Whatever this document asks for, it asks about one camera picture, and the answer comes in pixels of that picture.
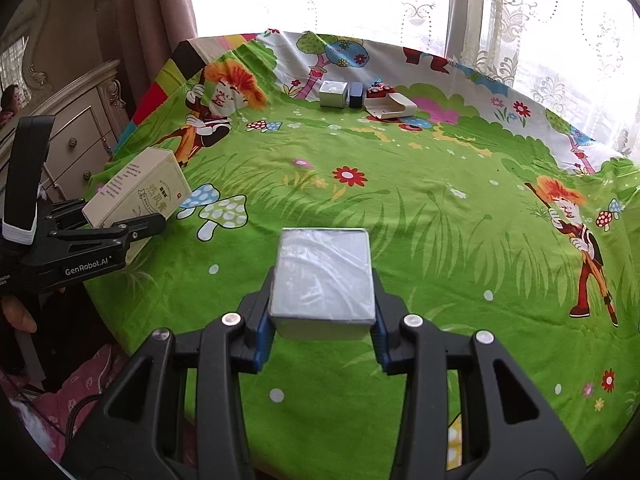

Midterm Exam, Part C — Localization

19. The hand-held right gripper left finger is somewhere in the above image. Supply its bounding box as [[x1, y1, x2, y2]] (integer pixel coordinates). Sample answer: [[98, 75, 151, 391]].
[[59, 266, 277, 480]]

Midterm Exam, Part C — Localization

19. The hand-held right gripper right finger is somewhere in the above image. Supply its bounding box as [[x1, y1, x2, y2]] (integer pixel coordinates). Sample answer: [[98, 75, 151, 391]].
[[371, 269, 587, 480]]

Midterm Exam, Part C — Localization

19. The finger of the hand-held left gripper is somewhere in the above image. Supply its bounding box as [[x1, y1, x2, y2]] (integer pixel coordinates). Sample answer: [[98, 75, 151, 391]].
[[48, 212, 167, 262], [42, 198, 89, 231]]

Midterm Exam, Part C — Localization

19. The tall cream box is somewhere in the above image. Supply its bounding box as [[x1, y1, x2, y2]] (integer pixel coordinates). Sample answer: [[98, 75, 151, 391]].
[[81, 148, 194, 267]]

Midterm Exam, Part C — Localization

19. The shiny silver blue box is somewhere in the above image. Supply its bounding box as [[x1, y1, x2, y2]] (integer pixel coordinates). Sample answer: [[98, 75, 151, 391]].
[[268, 228, 377, 341]]

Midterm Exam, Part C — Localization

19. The person's left hand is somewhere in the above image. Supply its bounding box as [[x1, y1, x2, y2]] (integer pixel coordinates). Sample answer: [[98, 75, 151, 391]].
[[0, 293, 39, 335]]

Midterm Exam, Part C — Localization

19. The cream ornate dresser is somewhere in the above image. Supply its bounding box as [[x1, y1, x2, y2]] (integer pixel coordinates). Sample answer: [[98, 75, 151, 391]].
[[0, 57, 132, 203]]

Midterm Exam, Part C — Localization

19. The pink patterned clothing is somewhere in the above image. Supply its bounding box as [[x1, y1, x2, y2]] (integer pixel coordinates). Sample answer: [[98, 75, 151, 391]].
[[0, 342, 198, 466]]

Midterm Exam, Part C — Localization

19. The green printed cartoon cloth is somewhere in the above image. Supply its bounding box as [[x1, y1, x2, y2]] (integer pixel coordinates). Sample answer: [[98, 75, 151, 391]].
[[82, 30, 640, 467]]

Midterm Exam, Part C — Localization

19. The brown pink drape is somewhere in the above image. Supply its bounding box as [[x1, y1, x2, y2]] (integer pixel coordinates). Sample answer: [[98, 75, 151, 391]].
[[92, 0, 199, 128]]

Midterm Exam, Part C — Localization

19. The white curved open carton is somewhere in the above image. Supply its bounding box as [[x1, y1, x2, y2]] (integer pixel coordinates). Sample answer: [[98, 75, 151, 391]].
[[363, 92, 418, 122]]

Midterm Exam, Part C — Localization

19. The small silver box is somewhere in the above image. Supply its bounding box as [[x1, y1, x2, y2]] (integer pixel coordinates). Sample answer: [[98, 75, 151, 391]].
[[318, 80, 350, 109]]

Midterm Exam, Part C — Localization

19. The sheer lace curtain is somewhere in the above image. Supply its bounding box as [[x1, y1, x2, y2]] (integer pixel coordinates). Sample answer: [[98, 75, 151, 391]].
[[187, 0, 640, 161]]

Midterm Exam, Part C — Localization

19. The black cable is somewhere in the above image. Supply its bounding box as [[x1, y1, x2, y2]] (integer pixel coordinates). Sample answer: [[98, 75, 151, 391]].
[[62, 394, 102, 445]]

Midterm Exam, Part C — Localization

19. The ornate cream mirror frame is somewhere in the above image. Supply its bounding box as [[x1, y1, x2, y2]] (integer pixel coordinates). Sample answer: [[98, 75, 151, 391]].
[[0, 0, 103, 111]]

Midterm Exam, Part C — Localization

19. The window frame post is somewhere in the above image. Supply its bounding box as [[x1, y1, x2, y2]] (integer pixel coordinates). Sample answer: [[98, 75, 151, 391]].
[[446, 0, 494, 67]]

